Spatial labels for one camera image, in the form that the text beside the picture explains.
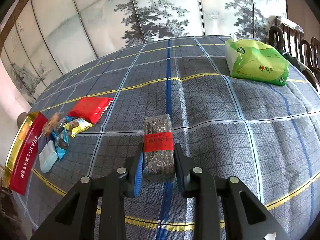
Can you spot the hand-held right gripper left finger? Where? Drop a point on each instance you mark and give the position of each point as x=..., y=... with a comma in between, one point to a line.
x=138, y=171

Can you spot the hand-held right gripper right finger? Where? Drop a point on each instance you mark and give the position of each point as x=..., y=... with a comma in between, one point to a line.
x=178, y=160

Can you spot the sesame bar with red label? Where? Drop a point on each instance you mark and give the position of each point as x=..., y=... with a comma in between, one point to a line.
x=158, y=142

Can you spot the yellow snack packet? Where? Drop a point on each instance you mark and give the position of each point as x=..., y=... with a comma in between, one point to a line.
x=78, y=127

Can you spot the red snack packet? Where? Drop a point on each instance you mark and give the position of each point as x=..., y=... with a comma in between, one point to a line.
x=90, y=108

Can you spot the pale blue snack packet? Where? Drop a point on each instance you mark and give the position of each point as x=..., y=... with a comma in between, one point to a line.
x=48, y=156

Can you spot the clear orange snack packet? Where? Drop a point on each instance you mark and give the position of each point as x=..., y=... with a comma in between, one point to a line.
x=51, y=123

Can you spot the red and gold tin box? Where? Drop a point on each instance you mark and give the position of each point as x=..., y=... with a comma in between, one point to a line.
x=26, y=155

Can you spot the green tissue pack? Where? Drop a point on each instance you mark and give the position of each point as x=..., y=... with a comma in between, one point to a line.
x=257, y=62

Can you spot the round grey stool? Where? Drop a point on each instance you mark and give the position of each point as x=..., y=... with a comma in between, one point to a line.
x=23, y=119

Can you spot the landscape painted folding screen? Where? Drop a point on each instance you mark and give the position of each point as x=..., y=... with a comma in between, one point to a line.
x=150, y=10

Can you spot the dark wooden chair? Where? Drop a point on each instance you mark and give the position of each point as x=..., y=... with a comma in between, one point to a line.
x=300, y=42

